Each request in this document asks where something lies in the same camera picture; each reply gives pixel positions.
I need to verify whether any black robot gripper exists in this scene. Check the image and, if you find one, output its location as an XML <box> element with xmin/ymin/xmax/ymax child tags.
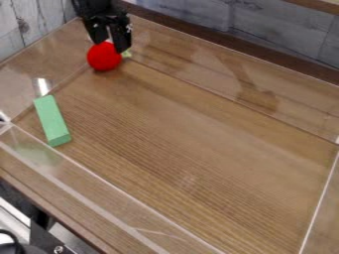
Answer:
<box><xmin>71</xmin><ymin>0</ymin><xmax>132</xmax><ymax>54</ymax></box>

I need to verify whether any red strawberry toy fruit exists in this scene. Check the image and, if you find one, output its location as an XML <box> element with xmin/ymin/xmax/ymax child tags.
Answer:
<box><xmin>86</xmin><ymin>41</ymin><xmax>131</xmax><ymax>71</ymax></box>

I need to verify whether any green rectangular block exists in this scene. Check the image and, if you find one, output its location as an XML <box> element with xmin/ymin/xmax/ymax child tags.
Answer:
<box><xmin>34</xmin><ymin>95</ymin><xmax>72</xmax><ymax>147</ymax></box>

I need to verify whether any clear acrylic tray wall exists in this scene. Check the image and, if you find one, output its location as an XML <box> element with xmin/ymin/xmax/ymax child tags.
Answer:
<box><xmin>0</xmin><ymin>19</ymin><xmax>339</xmax><ymax>254</ymax></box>

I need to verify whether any black metal bracket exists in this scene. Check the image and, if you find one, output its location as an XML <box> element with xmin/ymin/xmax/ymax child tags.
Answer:
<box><xmin>30</xmin><ymin>221</ymin><xmax>83</xmax><ymax>254</ymax></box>

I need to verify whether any black cable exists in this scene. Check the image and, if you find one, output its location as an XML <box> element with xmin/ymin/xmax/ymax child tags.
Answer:
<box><xmin>0</xmin><ymin>228</ymin><xmax>24</xmax><ymax>254</ymax></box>

